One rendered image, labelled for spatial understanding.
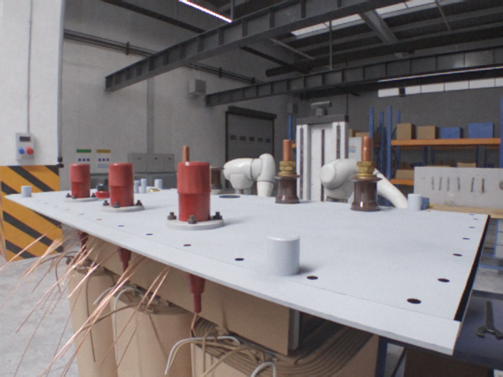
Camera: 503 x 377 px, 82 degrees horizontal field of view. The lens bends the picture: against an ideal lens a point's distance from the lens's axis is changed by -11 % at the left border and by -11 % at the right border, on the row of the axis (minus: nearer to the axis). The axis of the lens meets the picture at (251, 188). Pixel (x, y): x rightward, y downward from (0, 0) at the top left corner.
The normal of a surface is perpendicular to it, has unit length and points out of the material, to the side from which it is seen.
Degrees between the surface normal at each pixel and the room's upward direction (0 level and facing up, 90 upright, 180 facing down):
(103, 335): 90
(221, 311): 90
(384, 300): 0
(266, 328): 90
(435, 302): 0
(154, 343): 90
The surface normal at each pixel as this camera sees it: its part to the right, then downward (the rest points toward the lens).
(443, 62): -0.65, 0.06
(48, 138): 0.76, 0.05
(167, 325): 0.12, 0.07
